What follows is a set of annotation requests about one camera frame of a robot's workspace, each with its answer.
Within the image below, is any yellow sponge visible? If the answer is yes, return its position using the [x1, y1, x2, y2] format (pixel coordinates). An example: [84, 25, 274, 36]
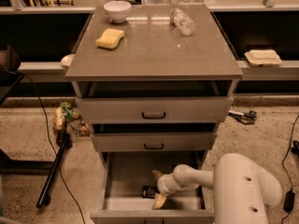
[95, 28, 124, 49]

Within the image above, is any wire basket with snacks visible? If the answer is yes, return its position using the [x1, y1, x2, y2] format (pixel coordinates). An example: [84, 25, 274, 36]
[53, 102, 90, 137]

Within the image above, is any middle grey drawer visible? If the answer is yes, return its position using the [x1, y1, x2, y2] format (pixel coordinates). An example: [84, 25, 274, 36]
[91, 133, 217, 152]

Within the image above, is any clear plastic bottle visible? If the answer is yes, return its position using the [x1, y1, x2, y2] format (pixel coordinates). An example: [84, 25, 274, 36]
[170, 8, 195, 35]

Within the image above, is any dark rxbar chocolate bar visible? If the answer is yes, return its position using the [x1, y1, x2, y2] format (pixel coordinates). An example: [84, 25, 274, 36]
[142, 186, 159, 199]

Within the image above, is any grey drawer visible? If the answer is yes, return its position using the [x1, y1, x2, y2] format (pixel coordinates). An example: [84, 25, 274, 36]
[90, 151, 214, 224]
[77, 97, 233, 124]
[91, 133, 217, 152]

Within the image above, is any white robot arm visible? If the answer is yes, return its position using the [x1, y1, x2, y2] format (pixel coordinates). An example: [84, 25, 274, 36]
[152, 153, 282, 224]

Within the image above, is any black power adapter with cable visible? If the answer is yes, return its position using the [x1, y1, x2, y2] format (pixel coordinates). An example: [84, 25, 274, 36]
[280, 115, 299, 224]

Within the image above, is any black cable on left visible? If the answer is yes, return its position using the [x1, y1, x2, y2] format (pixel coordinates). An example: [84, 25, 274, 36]
[18, 72, 87, 224]

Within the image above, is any white foam takeout container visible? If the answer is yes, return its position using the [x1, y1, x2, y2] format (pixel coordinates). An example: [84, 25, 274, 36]
[245, 49, 282, 66]

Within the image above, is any grey drawer cabinet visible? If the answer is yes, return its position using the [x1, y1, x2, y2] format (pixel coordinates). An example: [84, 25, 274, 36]
[64, 4, 244, 224]

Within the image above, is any bottom grey drawer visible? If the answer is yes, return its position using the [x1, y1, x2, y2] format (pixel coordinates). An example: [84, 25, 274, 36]
[90, 151, 214, 224]

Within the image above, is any white ceramic bowl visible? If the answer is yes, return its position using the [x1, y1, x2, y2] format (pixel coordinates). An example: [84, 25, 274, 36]
[104, 1, 131, 23]

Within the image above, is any white round plate edge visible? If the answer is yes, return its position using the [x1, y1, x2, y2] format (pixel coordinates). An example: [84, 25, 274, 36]
[61, 54, 74, 67]

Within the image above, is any top grey drawer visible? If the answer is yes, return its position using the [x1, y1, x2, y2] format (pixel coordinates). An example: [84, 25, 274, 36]
[77, 97, 233, 124]

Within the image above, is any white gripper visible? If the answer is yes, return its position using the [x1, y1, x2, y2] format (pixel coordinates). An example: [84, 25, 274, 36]
[151, 170, 180, 210]

